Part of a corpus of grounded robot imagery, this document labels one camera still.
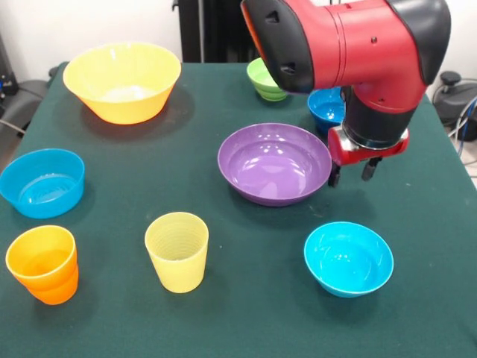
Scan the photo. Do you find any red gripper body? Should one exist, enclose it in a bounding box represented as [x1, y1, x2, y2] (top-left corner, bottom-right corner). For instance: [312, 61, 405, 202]
[326, 125, 411, 167]

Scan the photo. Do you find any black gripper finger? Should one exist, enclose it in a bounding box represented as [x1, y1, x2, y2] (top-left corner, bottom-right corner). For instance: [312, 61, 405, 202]
[361, 156, 384, 183]
[327, 162, 343, 189]

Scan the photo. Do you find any dark blue bowl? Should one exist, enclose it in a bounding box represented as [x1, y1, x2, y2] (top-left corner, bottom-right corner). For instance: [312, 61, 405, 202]
[306, 87, 347, 136]

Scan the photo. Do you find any large purple bowl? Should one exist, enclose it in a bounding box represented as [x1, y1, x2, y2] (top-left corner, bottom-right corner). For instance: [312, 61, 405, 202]
[217, 122, 333, 208]

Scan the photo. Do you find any green bowl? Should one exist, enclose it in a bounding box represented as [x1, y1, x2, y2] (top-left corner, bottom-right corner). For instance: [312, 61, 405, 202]
[245, 57, 288, 102]

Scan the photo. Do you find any cyan bowl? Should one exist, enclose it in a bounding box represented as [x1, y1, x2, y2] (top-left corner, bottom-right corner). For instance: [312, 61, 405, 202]
[303, 221, 395, 298]

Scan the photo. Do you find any yellow-green cup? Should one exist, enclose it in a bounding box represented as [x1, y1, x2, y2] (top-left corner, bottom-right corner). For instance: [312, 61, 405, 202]
[144, 211, 210, 295]

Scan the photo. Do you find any dark green tablecloth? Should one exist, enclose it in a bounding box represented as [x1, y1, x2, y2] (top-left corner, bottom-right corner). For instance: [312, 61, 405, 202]
[0, 61, 477, 358]

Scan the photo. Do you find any large orange bowl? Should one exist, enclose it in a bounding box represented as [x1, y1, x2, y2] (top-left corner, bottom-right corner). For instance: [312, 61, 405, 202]
[62, 42, 183, 125]

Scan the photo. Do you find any blue ribbed bowl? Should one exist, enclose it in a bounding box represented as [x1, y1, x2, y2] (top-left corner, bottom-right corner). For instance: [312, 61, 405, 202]
[0, 148, 86, 220]

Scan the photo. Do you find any orange cup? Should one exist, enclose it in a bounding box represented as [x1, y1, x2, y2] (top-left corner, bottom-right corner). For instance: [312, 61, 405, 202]
[4, 224, 80, 306]

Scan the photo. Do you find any black device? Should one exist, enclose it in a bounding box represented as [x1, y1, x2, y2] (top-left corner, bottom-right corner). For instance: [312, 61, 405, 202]
[0, 33, 19, 101]

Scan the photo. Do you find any grey pedestal foot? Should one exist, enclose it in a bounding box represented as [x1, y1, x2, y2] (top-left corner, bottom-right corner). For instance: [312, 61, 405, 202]
[7, 66, 60, 128]
[432, 72, 477, 126]

